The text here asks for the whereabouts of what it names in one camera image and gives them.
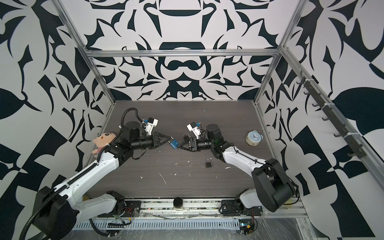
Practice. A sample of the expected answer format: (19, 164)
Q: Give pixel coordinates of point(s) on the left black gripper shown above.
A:
(155, 139)

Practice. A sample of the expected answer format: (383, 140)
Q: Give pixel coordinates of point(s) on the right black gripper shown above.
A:
(193, 145)

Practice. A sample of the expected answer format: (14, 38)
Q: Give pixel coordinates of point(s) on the blue padlock with key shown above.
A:
(173, 143)

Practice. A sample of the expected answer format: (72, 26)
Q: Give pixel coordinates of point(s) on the small black padlock back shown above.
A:
(208, 163)

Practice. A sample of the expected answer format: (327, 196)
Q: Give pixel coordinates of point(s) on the black padlock with key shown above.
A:
(186, 137)

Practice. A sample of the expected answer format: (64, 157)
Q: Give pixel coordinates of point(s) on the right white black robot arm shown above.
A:
(273, 188)

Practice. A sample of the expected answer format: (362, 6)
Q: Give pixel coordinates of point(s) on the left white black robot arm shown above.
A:
(57, 210)

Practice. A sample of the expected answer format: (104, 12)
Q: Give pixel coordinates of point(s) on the black round knob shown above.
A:
(178, 204)

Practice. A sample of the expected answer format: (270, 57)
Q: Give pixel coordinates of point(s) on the plush doll striped shirt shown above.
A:
(101, 141)

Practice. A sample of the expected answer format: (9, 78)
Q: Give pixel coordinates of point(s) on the small blue alarm clock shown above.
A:
(254, 138)

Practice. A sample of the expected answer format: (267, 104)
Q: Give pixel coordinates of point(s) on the green circuit board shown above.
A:
(247, 226)

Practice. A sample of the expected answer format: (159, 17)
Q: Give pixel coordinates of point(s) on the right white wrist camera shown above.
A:
(195, 128)

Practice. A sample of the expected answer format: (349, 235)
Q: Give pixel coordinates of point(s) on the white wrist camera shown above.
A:
(150, 124)
(195, 128)

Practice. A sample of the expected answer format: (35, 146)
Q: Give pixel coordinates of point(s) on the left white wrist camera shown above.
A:
(150, 124)

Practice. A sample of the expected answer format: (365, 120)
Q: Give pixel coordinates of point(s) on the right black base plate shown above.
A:
(246, 203)

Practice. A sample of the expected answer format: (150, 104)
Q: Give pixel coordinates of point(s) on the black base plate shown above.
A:
(246, 203)
(128, 209)

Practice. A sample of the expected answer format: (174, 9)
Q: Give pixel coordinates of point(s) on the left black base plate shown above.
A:
(128, 209)

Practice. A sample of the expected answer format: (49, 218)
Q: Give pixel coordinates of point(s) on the wall hook rail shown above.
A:
(344, 129)

